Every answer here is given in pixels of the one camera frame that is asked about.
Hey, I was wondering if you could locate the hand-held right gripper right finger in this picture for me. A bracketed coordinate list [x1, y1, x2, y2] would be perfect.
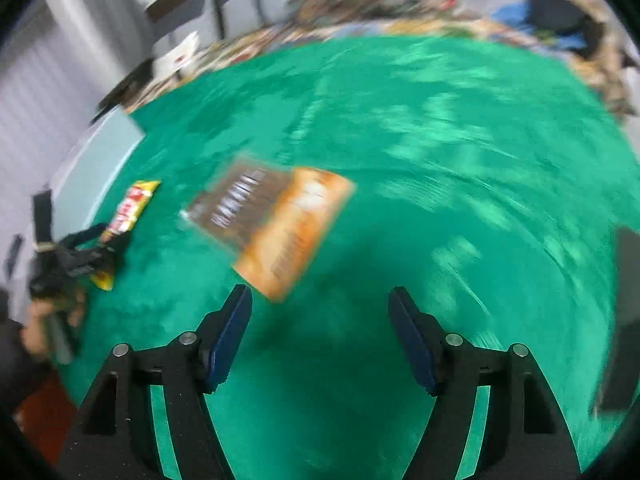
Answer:
[389, 286, 583, 480]

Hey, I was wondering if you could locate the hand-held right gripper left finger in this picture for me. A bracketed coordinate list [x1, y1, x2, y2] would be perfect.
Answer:
[57, 284, 253, 480]

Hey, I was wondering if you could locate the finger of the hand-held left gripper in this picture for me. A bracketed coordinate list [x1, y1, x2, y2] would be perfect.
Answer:
[90, 235, 132, 277]
[60, 224, 110, 256]

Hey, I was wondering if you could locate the yellow snack packet red label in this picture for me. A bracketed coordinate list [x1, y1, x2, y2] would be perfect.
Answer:
[97, 180, 162, 292]

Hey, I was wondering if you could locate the white storage box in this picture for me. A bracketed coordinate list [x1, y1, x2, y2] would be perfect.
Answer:
[50, 107, 147, 241]

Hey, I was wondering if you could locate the orange and brown snack packet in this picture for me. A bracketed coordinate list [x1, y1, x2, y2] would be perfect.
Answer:
[180, 155, 357, 303]

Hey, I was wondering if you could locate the person's left forearm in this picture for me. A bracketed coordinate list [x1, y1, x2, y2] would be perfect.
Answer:
[0, 287, 51, 411]

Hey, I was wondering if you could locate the person's left hand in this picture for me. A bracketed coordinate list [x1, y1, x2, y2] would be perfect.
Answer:
[24, 290, 87, 361]

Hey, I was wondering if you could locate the orange clothing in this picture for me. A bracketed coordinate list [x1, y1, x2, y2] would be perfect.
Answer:
[15, 375, 78, 461]

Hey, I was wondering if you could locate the dark cloth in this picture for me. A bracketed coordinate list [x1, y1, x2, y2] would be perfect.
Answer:
[90, 57, 156, 126]

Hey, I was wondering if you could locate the grey curtain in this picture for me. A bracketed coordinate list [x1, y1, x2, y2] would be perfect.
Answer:
[0, 0, 157, 241]

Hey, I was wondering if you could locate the white tissue pack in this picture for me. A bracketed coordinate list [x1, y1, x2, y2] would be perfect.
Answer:
[152, 31, 201, 81]

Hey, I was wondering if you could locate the black smartphone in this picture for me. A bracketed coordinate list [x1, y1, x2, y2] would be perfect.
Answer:
[592, 227, 640, 413]

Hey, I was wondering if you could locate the blue cloth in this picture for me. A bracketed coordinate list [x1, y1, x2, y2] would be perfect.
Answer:
[492, 2, 586, 50]

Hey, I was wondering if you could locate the black backpack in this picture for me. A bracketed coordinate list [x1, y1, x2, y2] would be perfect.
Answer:
[527, 0, 606, 58]

